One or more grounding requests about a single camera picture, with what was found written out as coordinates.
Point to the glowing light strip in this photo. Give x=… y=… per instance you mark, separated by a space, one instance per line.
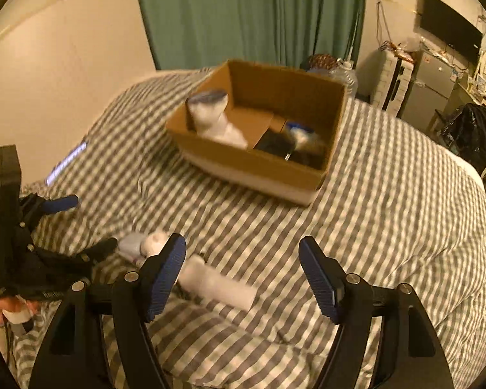
x=67 y=163

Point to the white sock with blue cuff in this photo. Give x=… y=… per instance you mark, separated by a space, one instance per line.
x=210 y=121

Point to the green curtain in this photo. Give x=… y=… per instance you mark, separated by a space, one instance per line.
x=247 y=16

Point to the clear plastic water jug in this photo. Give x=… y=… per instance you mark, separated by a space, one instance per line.
x=344 y=81

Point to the cardboard box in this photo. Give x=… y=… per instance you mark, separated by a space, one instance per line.
x=267 y=178

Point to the black clothes pile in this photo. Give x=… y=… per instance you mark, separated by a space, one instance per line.
x=474 y=133

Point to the white sock with grey toe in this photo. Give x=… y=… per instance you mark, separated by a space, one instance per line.
x=218 y=287

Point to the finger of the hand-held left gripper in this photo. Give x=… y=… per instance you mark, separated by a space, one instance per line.
x=64 y=203
x=101 y=248

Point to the brown patterned bag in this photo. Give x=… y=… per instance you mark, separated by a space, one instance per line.
x=324 y=61

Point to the black wall television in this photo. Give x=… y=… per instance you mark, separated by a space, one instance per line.
x=449 y=26

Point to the grey refrigerator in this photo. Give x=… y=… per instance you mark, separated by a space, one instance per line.
x=427 y=89

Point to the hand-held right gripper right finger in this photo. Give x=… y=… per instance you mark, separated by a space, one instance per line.
x=318 y=276

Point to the white suitcase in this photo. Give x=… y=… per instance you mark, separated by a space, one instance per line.
x=388 y=85

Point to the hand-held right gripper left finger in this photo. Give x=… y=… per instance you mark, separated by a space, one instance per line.
x=168 y=276

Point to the grey checked blanket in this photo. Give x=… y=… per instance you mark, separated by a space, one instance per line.
x=388 y=210

